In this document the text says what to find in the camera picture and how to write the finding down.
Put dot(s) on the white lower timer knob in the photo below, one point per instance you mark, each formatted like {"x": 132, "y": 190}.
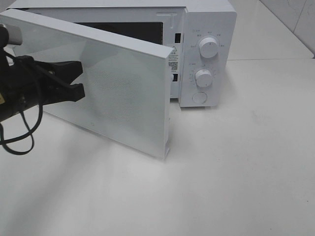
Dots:
{"x": 203, "y": 78}

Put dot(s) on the white warning label sticker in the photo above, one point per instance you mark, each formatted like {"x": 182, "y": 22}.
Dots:
{"x": 174, "y": 58}

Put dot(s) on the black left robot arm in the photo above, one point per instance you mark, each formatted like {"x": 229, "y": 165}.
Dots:
{"x": 28, "y": 82}

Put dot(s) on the white upper power knob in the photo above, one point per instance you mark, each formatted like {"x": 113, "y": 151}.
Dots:
{"x": 208, "y": 46}

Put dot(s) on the white microwave door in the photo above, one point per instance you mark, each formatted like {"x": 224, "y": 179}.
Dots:
{"x": 126, "y": 81}

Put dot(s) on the white round door button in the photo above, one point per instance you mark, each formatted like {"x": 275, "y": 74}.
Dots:
{"x": 199, "y": 98}

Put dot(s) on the white microwave oven body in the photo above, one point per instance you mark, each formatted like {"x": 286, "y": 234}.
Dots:
{"x": 149, "y": 26}

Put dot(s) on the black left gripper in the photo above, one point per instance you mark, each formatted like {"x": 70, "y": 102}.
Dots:
{"x": 23, "y": 87}

